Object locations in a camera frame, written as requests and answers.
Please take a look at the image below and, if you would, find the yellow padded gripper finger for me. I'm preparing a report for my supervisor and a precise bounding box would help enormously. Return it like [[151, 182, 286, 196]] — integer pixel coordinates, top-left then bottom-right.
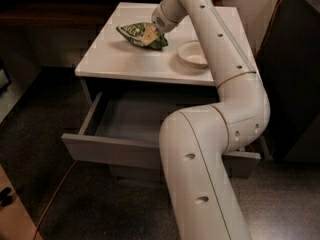
[[140, 25, 159, 46]]

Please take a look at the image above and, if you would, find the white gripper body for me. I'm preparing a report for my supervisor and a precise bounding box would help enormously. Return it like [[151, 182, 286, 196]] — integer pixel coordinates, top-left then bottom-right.
[[151, 5, 177, 34]]

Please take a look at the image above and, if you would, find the green jalapeno chip bag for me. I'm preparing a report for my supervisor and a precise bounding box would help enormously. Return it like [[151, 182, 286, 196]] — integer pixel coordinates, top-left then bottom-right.
[[116, 22, 168, 50]]

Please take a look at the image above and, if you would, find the grey top drawer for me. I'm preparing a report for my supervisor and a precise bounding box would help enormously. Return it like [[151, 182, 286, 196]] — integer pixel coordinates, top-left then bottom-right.
[[61, 90, 262, 180]]

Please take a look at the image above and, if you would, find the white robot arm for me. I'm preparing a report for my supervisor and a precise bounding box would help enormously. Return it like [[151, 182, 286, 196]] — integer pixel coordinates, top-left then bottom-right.
[[152, 0, 270, 240]]

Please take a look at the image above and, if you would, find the grey drawer cabinet white top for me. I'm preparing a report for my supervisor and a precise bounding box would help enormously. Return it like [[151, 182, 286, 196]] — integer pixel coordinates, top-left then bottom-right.
[[75, 3, 260, 178]]

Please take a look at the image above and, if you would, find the beige paper bowl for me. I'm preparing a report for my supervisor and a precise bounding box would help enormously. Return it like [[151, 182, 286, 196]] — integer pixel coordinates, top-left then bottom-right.
[[177, 41, 208, 69]]

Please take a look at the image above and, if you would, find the dark wooden shelf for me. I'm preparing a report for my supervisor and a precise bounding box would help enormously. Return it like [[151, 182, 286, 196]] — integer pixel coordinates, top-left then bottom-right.
[[0, 0, 161, 29]]

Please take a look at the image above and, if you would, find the black clip on board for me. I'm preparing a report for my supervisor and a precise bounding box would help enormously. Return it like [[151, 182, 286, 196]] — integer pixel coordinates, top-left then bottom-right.
[[0, 187, 13, 207]]

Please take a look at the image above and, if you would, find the tan wooden board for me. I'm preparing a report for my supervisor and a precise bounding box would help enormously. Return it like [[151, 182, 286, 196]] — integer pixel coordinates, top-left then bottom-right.
[[0, 165, 43, 240]]

